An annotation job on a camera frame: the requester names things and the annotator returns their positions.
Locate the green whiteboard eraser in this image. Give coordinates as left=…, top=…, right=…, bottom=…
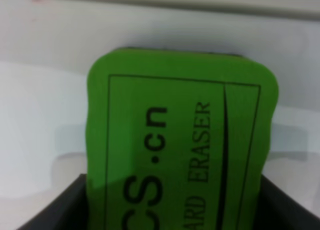
left=86, top=48, right=279, bottom=230

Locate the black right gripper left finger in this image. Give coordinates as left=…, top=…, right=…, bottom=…
left=20, top=174, right=88, bottom=230

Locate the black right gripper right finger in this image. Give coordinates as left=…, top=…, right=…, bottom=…
left=254, top=176, right=320, bottom=230

